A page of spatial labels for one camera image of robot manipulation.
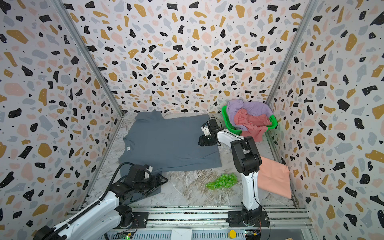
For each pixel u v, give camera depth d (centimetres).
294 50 85
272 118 109
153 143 101
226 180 84
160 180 75
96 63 91
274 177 88
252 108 117
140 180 68
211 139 80
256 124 116
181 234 66
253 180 59
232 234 66
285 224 76
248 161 56
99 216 50
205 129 96
